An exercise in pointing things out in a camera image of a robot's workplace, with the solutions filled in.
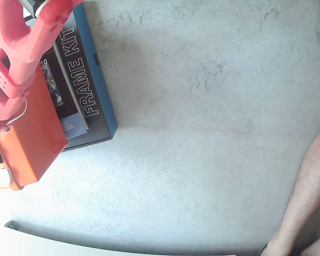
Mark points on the red robot arm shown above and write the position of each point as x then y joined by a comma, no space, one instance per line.
42,32

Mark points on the black frame kit box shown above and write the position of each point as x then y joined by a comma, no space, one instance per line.
96,112

